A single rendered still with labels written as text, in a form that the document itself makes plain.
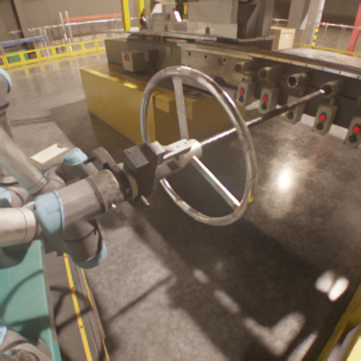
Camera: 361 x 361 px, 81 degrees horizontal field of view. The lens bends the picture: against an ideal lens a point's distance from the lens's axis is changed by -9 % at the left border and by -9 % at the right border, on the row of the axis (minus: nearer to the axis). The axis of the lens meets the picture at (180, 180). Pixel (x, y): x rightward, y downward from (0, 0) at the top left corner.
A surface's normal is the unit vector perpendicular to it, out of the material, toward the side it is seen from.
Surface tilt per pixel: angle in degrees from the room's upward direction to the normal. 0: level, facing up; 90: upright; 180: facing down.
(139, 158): 20
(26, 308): 0
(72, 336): 0
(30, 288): 0
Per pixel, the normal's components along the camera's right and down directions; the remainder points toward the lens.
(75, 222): 0.65, 0.46
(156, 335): -0.02, -0.79
